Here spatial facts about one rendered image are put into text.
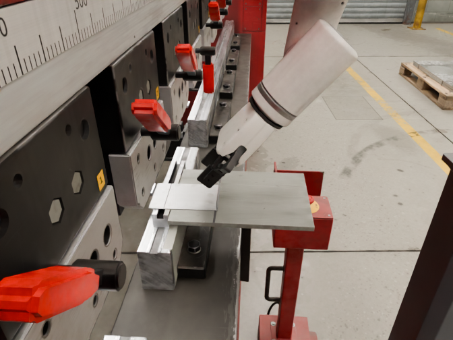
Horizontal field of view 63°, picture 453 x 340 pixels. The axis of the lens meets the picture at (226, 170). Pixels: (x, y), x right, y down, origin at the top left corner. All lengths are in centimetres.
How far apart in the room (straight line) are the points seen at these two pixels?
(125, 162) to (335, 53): 35
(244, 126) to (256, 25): 222
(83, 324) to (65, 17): 21
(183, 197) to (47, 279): 58
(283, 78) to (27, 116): 43
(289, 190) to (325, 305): 117
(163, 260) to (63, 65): 48
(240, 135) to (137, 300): 35
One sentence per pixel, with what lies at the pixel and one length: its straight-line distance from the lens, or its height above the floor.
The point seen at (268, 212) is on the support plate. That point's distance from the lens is 70.
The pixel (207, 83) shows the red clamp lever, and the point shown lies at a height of 118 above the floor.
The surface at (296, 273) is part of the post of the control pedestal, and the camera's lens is 131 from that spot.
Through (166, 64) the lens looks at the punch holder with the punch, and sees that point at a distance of 54.
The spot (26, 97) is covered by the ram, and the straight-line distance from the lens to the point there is 23.
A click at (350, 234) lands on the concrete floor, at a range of 228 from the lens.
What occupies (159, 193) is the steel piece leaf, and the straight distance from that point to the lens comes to 75.
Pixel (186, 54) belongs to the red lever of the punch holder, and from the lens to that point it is 51.
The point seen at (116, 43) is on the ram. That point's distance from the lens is 36.
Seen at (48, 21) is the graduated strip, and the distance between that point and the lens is 25.
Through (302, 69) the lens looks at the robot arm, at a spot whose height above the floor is 127.
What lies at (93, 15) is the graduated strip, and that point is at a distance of 31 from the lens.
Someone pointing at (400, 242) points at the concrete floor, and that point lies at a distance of 233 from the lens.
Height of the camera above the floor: 143
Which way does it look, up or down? 31 degrees down
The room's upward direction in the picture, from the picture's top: straight up
